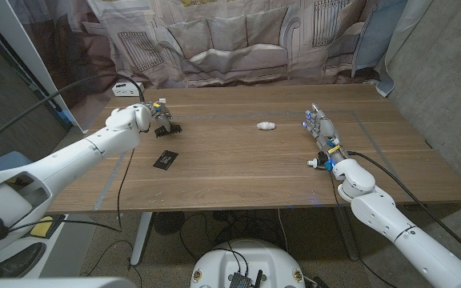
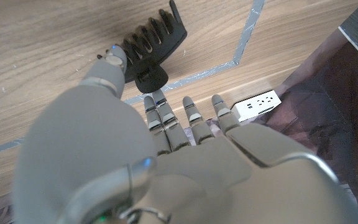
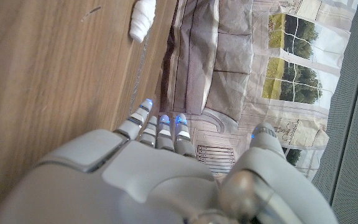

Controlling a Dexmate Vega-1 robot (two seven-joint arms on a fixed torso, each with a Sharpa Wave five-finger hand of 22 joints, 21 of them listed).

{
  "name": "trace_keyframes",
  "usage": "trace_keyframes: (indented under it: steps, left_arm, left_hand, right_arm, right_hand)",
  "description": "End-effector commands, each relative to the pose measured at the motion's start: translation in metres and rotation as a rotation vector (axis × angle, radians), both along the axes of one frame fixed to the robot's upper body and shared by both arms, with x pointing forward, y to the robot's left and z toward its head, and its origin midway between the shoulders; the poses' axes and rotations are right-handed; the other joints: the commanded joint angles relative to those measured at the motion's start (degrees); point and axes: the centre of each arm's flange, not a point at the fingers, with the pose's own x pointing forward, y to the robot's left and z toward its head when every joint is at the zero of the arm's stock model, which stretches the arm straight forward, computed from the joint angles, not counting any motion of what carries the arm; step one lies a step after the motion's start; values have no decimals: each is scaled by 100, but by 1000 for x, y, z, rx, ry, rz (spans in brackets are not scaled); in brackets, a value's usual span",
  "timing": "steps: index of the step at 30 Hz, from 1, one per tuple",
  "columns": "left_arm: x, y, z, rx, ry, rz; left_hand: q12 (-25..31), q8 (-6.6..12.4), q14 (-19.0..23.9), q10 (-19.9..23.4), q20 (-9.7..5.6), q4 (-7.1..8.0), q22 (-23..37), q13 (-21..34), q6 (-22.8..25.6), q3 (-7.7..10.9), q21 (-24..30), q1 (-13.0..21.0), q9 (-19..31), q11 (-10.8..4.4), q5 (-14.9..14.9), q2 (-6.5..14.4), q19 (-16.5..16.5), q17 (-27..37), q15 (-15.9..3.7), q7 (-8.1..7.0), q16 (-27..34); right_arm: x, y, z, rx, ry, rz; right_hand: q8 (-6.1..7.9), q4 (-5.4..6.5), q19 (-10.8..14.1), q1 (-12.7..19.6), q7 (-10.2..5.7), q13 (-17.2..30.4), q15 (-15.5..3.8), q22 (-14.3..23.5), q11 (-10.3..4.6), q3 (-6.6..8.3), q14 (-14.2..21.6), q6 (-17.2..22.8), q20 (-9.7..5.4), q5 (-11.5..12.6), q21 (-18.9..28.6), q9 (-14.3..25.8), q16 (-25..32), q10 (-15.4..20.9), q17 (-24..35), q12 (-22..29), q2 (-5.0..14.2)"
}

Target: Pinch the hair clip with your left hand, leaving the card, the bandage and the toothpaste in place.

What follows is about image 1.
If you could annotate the white partition panel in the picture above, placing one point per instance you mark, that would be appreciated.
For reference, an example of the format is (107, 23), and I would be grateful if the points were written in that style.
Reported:
(34, 60)

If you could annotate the white power strip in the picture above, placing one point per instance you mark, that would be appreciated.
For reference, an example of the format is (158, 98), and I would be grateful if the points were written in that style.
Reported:
(124, 90)

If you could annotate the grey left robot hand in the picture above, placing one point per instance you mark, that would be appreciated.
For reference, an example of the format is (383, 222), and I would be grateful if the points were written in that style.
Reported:
(159, 112)

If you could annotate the black module with antenna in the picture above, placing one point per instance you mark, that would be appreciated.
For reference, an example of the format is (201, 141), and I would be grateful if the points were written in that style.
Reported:
(240, 280)

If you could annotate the white bandage roll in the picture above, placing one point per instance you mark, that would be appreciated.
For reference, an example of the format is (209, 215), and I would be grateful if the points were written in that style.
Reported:
(265, 126)

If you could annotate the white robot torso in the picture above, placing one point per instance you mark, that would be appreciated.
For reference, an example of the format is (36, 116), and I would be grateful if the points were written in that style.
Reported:
(250, 256)

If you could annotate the black card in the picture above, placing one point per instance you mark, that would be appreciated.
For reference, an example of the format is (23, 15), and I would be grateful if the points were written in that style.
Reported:
(165, 160)

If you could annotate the white table leg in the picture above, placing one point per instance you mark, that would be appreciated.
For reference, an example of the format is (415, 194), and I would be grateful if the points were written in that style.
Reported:
(141, 240)

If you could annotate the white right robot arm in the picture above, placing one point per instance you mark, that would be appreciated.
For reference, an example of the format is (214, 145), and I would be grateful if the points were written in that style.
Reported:
(414, 240)

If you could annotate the yellow and black foot pedal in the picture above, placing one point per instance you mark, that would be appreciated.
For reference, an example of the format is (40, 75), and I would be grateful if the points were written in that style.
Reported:
(43, 229)

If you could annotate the printed sofa backdrop curtain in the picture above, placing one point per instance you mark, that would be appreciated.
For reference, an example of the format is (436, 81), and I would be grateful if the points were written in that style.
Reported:
(230, 40)

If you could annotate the small toothpaste tube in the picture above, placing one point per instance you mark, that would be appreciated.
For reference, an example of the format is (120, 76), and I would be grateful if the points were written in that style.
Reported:
(313, 162)

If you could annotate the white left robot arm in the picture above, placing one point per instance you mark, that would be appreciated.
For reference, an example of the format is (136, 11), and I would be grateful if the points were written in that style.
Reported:
(74, 160)

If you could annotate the dark shoe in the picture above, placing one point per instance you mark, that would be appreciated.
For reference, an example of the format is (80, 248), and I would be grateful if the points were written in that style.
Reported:
(20, 262)

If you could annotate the black claw hair clip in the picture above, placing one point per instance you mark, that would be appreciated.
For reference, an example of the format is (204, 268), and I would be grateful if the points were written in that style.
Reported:
(174, 130)

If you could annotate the black round fan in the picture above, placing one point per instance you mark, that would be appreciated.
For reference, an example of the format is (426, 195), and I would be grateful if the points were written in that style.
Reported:
(168, 223)

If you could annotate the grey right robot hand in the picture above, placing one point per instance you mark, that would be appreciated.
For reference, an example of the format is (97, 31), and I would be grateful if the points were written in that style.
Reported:
(326, 134)

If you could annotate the grey table leg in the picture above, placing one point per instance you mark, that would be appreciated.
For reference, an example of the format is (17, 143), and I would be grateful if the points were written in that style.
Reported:
(344, 236)

